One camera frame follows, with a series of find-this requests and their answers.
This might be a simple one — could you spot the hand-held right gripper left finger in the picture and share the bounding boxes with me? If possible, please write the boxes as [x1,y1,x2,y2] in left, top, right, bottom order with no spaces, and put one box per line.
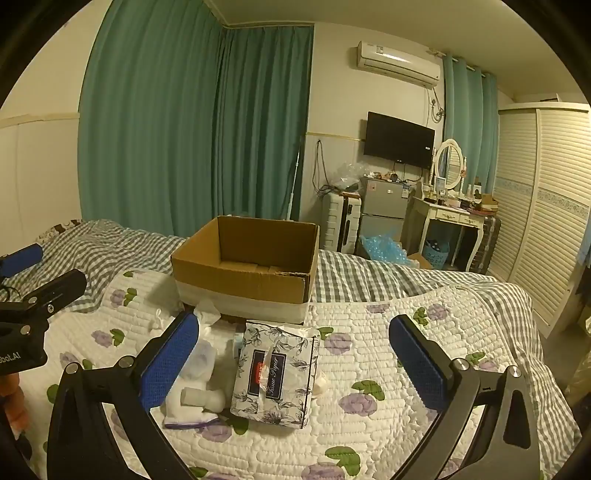
[46,311,200,480]

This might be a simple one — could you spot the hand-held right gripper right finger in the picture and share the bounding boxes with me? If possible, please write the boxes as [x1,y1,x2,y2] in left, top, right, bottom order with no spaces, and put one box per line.
[389,315,544,480]

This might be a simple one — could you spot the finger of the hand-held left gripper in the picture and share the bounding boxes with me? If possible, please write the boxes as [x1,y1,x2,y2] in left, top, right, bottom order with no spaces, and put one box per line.
[21,269,88,319]
[0,244,44,278]

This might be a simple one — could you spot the brown cardboard box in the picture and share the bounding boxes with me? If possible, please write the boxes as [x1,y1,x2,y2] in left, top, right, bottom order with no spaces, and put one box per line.
[170,215,321,326]

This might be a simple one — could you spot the floral tissue pack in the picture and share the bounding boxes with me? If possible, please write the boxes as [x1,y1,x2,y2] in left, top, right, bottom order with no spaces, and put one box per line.
[229,320,322,430]

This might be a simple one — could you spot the person's left hand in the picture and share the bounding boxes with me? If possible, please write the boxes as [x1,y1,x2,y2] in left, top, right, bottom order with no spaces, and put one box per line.
[0,371,29,432]

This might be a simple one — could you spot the white plastic bag with bottles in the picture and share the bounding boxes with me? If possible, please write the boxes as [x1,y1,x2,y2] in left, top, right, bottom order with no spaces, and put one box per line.
[190,299,245,386]

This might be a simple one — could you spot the brown patterned pillow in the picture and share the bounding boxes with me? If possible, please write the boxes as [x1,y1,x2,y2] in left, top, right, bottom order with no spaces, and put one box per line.
[36,219,85,246]

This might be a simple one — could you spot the white paper roll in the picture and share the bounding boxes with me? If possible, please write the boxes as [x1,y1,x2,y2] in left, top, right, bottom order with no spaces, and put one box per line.
[180,387,232,413]

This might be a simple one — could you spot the white floral quilt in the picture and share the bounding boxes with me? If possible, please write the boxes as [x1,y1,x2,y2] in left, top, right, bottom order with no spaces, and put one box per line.
[22,269,583,480]

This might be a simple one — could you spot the white cloth with purple edge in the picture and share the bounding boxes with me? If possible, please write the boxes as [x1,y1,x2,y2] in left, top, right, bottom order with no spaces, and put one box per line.
[163,369,223,431]

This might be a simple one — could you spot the blue basket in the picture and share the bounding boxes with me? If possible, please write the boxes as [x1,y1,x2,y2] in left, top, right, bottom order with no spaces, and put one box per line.
[424,239,451,269]

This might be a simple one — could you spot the blue plastic bag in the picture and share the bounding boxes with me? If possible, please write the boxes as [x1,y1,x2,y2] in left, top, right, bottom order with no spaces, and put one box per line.
[359,230,417,267]

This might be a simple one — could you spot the dark suitcase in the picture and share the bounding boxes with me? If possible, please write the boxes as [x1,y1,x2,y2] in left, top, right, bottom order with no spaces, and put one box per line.
[473,214,502,274]

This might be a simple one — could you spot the white dressing table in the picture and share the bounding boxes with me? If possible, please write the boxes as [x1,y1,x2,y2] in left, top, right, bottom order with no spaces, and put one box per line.
[410,193,498,274]

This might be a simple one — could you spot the silver small fridge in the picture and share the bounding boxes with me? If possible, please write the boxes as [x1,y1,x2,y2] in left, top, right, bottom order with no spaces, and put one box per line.
[357,176,413,256]

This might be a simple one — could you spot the white suitcase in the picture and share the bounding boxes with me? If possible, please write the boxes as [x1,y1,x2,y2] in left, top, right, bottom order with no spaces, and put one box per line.
[321,191,362,254]

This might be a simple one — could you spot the wide teal curtain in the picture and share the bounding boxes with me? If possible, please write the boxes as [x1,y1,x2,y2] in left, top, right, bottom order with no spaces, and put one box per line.
[78,0,223,239]

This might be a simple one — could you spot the white louvred wardrobe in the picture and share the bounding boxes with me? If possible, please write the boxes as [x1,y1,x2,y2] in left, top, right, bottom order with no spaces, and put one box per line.
[486,102,591,334]

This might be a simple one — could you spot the clear plastic bags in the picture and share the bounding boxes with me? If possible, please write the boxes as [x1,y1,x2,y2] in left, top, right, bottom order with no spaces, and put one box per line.
[329,161,366,193]

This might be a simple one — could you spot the white oval mirror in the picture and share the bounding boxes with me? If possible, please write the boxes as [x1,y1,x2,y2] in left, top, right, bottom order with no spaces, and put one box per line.
[433,139,464,193]

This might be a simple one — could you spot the white mop stick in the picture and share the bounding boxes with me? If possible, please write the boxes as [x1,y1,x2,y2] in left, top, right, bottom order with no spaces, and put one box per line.
[281,145,304,223]

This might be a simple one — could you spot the teal window curtain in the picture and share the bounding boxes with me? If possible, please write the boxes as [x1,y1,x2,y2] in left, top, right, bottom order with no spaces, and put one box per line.
[441,52,500,195]

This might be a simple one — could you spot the teal corner curtain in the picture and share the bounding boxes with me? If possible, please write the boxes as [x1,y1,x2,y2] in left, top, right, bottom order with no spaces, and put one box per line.
[214,25,315,223]

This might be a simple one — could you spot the white air conditioner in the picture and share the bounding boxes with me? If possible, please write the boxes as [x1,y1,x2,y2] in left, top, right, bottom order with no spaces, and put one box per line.
[355,41,442,89]

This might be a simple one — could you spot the black wall television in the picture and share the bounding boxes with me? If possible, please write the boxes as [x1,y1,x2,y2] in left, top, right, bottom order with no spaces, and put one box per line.
[363,111,437,169]

